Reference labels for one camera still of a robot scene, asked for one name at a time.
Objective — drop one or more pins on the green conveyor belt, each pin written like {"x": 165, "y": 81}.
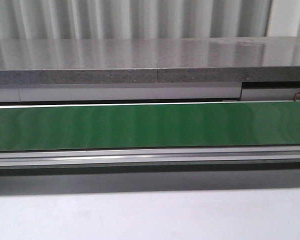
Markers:
{"x": 39, "y": 128}

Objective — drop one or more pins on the grey stone shelf slab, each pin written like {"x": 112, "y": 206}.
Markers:
{"x": 145, "y": 61}

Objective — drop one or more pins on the aluminium conveyor frame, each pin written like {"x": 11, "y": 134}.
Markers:
{"x": 149, "y": 160}

